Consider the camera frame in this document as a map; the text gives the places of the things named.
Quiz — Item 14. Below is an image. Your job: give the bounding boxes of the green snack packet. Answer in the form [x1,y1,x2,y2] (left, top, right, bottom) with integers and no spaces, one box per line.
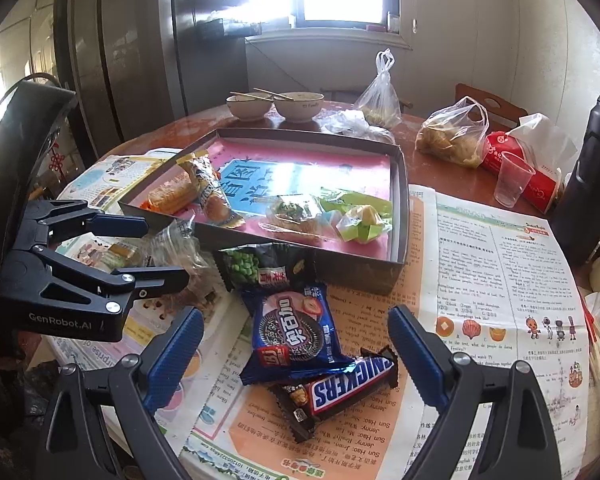
[317,186,363,213]

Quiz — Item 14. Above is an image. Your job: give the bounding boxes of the yellow cow print bread packet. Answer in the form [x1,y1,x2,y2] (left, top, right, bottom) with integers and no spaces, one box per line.
[176,151,247,229]

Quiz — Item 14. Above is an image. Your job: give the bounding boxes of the yellow border illustrated newspaper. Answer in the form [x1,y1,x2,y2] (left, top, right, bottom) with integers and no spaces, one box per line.
[45,149,241,441]

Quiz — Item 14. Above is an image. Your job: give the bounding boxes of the grey refrigerator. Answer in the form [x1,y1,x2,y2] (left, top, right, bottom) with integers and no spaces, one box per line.
[170,0,251,118]

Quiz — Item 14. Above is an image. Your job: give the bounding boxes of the crumpled clear plastic bag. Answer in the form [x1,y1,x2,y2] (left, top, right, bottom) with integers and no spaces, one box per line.
[316,109,396,143]

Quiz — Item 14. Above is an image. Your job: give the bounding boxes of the yellow-green pastry packet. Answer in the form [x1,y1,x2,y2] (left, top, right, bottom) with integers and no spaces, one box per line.
[325,204,395,245]

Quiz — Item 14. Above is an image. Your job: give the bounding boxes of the orange cracker packet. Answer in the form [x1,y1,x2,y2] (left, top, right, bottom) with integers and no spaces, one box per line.
[146,174,197,214]

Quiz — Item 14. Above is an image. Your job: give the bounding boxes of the blue cookie packet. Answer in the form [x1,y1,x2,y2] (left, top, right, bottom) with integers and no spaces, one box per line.
[239,284,357,387]

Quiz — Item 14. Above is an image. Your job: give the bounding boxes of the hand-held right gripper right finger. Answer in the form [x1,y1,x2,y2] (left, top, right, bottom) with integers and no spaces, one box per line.
[387,304,563,480]

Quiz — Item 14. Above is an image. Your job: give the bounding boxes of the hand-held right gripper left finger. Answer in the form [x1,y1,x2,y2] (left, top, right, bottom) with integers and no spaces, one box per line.
[35,305,206,480]

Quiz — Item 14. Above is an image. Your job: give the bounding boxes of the black green pea packet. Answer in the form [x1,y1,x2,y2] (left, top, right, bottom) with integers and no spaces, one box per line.
[214,242,317,293]

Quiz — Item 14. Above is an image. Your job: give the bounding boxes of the dark cardboard box tray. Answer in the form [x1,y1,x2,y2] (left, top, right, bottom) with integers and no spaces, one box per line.
[119,127,410,296]

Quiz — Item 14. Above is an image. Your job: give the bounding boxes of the clear brown cake packet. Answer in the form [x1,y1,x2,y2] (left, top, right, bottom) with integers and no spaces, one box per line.
[142,272,226,323]

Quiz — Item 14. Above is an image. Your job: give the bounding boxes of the clear plastic cup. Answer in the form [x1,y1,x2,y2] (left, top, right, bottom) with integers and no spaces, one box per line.
[494,151,537,207]

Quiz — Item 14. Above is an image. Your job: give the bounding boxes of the wooden chair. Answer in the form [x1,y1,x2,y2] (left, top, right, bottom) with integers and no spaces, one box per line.
[454,82,528,133]

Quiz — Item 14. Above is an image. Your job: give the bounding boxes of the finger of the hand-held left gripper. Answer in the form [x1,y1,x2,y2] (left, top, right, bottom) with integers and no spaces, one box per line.
[22,200,149,251]
[30,247,191,311]

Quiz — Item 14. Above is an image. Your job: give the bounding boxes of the tall tied clear plastic bag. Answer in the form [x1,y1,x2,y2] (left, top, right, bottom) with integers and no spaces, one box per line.
[354,50,402,128]

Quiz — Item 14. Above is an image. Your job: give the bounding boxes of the brown chocolate bar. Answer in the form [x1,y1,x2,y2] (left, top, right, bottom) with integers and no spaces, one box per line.
[266,346,400,445]

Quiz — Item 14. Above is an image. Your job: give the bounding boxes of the red tissue pack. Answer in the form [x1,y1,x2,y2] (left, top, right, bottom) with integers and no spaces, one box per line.
[481,112,578,216]

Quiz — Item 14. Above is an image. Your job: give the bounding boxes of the orange panel text newspaper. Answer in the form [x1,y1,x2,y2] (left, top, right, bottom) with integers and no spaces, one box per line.
[180,185,600,480]

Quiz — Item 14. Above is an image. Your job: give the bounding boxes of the clear sandwich cake packet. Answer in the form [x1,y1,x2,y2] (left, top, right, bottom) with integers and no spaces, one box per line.
[92,220,211,273]

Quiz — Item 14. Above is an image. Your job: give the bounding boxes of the clear green label pastry packet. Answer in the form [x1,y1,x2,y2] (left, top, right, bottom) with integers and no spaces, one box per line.
[257,194,328,235]

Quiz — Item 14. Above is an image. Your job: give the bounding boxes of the black thermos bottle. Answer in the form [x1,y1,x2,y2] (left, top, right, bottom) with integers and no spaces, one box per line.
[550,77,600,268]

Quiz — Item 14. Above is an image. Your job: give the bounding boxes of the plastic bag of fried pastries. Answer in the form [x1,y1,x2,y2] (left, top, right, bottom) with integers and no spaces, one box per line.
[416,96,490,168]

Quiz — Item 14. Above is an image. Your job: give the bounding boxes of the red knot decoration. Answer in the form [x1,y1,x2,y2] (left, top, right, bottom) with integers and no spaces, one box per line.
[47,142,66,176]

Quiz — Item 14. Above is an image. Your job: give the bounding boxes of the cream ceramic bowl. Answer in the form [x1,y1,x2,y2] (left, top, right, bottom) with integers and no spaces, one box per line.
[273,91,326,123]
[226,94,273,122]

